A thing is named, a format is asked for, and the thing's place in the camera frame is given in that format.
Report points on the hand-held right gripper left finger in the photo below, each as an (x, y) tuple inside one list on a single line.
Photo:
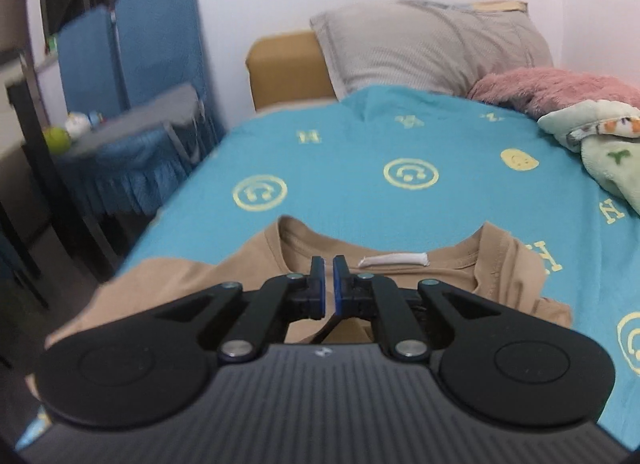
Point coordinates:
[(320, 294)]

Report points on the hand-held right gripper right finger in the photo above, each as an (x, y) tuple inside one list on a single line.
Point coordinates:
[(340, 294)]

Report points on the tan printed t-shirt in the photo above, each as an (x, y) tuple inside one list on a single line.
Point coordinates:
[(500, 264)]

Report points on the teal smiley print bedsheet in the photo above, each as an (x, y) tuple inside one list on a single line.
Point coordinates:
[(350, 144)]

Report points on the brown bed headboard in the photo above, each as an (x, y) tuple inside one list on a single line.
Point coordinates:
[(285, 69)]

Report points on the grey seat cushion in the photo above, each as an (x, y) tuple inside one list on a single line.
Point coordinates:
[(145, 114)]

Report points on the grey pillow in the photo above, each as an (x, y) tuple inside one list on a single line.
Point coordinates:
[(425, 49)]

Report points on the pink fluffy blanket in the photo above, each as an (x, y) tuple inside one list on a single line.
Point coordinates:
[(550, 89)]

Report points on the small white toy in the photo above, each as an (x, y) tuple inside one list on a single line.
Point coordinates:
[(80, 125)]

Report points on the green cartoon print blanket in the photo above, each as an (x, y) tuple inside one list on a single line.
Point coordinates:
[(610, 154)]

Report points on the tall blue covered chair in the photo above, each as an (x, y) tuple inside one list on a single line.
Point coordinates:
[(160, 34)]

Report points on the green fruit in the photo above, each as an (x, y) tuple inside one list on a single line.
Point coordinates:
[(56, 139)]

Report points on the tan pillow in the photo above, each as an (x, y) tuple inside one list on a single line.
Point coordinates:
[(500, 6)]

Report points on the white table with black legs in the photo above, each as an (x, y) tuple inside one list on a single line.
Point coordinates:
[(35, 109)]

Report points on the green can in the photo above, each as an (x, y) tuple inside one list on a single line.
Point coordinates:
[(51, 44)]

